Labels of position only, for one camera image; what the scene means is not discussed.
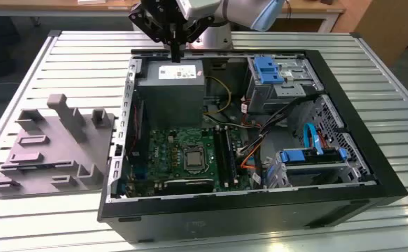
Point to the wooden desk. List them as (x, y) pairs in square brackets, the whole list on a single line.
[(49, 6)]

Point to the green motherboard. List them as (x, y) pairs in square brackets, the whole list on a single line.
[(161, 147)]

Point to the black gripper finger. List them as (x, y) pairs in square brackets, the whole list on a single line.
[(147, 26), (200, 27)]

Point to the black PC case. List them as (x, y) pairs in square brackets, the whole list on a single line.
[(224, 218)]

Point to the grey parts rack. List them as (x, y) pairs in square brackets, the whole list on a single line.
[(56, 147)]

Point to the metal drive cage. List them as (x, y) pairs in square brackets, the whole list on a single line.
[(287, 90)]

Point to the hard disk in blue carrier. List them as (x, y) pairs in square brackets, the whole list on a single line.
[(295, 156)]

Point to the white paper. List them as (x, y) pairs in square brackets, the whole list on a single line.
[(91, 1)]

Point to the black case fan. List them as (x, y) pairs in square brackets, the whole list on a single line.
[(300, 118)]

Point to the black graphics card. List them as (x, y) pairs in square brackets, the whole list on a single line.
[(188, 185)]

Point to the CPU socket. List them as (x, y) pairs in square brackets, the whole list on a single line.
[(184, 160)]

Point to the blue plastic drive bracket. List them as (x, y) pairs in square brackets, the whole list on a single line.
[(268, 68)]

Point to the grey power supply unit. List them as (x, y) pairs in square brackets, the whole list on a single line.
[(168, 99)]

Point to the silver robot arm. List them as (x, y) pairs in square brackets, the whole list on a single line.
[(217, 34)]

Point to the silver CPU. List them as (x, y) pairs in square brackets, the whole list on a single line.
[(193, 159)]

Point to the metal disk bay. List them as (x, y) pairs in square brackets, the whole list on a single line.
[(329, 168)]

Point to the black RAM slot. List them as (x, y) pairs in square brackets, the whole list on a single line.
[(221, 168)]

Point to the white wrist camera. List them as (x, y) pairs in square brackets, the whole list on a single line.
[(200, 9)]

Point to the wooden cabinet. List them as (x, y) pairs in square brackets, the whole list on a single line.
[(385, 23)]

